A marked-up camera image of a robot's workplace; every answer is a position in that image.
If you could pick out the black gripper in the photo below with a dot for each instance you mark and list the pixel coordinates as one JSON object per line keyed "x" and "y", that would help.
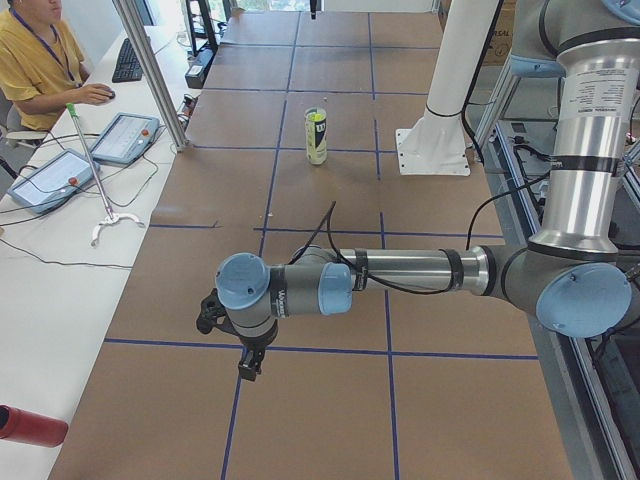
{"x": 255, "y": 344}

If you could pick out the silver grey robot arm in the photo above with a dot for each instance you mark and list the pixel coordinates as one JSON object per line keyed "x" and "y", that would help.
{"x": 566, "y": 275}

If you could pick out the clear tennis ball can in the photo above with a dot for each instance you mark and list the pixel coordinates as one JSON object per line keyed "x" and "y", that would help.
{"x": 315, "y": 131}

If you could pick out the person's right hand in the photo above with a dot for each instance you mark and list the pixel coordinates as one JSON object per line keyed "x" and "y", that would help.
{"x": 94, "y": 94}

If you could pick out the reacher grabber tool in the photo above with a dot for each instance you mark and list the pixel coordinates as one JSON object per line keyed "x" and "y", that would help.
{"x": 112, "y": 218}

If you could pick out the white desk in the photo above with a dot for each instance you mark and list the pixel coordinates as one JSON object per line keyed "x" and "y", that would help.
{"x": 59, "y": 293}

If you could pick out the red cylinder bottle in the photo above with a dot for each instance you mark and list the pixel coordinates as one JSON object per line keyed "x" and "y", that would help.
{"x": 27, "y": 427}

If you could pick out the teach pendant far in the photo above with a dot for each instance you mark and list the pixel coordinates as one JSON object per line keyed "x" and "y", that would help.
{"x": 125, "y": 139}

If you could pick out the teach pendant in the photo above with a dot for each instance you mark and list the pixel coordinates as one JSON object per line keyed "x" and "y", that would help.
{"x": 53, "y": 183}
{"x": 125, "y": 139}

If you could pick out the teach pendant near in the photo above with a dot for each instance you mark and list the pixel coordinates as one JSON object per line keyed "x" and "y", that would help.
{"x": 53, "y": 183}

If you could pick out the black device on floor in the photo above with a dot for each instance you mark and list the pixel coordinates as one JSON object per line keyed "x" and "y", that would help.
{"x": 197, "y": 73}

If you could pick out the black keyboard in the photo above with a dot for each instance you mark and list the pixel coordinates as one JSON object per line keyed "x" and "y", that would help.
{"x": 127, "y": 67}

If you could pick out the person in yellow shirt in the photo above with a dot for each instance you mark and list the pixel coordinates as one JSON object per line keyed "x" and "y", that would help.
{"x": 42, "y": 66}

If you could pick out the cardboard box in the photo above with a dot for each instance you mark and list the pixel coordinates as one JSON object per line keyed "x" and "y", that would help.
{"x": 501, "y": 40}

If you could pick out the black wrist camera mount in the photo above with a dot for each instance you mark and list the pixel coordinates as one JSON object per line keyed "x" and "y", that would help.
{"x": 213, "y": 315}

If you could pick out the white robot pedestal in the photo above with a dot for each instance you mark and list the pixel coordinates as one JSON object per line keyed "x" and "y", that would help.
{"x": 435, "y": 145}

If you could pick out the aluminium frame post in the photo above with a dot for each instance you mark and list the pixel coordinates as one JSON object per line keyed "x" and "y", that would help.
{"x": 136, "y": 33}

